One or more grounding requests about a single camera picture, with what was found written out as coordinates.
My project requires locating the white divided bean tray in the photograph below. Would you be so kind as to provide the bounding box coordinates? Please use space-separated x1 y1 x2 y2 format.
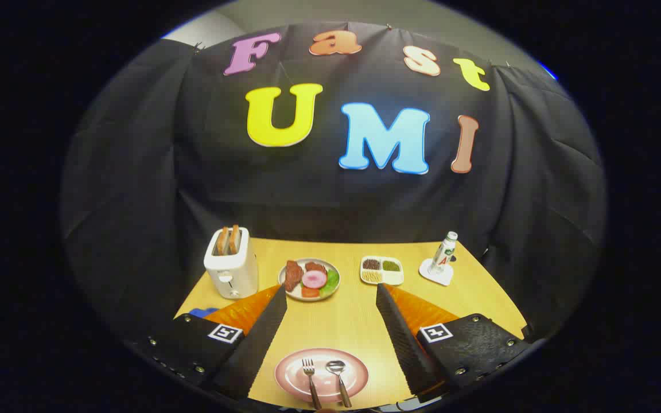
360 256 405 286

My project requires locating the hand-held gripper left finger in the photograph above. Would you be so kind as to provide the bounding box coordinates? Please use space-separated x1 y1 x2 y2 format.
135 285 288 400

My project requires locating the grey food plate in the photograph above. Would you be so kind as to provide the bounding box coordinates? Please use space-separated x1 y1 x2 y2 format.
278 258 341 302

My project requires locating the green lettuce leaf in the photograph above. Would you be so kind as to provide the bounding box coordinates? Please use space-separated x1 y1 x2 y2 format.
319 270 340 296

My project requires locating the long brown meat piece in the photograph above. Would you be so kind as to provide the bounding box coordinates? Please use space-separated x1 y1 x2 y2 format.
285 260 304 292

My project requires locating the white bottle green cap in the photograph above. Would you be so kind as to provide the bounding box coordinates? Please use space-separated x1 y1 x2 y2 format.
429 231 458 275

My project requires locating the pink plate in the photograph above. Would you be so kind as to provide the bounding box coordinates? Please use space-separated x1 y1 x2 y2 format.
274 348 370 403

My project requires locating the fork with wooden handle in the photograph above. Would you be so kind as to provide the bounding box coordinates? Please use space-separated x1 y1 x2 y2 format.
302 359 322 410

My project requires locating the white square coaster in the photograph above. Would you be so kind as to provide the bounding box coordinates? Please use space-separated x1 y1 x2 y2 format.
419 258 455 286

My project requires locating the spoon with wooden handle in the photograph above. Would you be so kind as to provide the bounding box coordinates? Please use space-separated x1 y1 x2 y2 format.
325 360 353 408

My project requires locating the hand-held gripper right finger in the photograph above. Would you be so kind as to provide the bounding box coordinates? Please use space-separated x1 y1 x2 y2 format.
376 283 532 404

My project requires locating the white toaster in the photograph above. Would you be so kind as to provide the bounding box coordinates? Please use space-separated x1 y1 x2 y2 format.
203 228 259 300

